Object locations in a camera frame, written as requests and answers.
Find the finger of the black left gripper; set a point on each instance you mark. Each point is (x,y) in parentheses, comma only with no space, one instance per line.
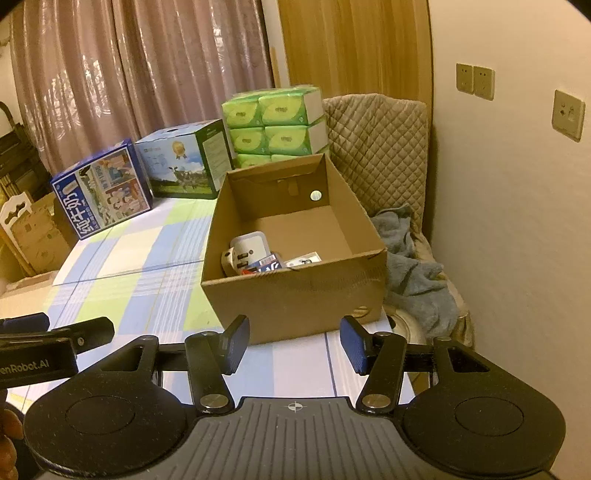
(33,330)

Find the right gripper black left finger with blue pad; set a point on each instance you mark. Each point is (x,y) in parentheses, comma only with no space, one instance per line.
(211,356)

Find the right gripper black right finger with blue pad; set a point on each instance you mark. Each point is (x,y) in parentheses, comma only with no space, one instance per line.
(380,357)

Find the beige power adapter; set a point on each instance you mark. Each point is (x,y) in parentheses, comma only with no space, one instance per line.
(231,263)

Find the white remote control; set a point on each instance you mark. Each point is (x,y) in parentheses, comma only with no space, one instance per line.
(248,249)

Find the person's left hand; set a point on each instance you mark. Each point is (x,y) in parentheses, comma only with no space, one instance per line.
(11,429)

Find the grey towel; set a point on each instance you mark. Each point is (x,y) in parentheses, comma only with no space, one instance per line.
(414,285)

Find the plaid bed sheet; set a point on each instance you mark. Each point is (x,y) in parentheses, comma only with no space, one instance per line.
(144,275)

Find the flattened cardboard boxes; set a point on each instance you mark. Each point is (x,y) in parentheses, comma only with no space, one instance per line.
(39,230)

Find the white card in box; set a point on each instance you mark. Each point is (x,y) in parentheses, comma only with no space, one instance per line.
(302,260)

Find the brown cardboard box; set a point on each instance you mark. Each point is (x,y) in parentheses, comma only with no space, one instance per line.
(303,206)

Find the blue cartoon milk carton box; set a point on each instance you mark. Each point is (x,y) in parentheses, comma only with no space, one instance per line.
(104,189)

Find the black folding cart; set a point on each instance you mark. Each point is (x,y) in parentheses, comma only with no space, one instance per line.
(21,167)

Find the cow picture milk box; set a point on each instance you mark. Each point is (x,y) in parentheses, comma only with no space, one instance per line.
(186,161)

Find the quilted beige cushion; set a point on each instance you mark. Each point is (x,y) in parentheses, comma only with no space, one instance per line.
(380,147)

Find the green tissue pack bundle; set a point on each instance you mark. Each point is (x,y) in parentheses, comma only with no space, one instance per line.
(276,124)

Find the pink curtain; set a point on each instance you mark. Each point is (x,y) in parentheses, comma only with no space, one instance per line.
(89,74)

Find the wooden door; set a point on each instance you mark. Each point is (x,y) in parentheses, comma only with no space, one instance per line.
(360,46)

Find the beige wall socket pair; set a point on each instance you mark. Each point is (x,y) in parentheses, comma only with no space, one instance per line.
(476,80)

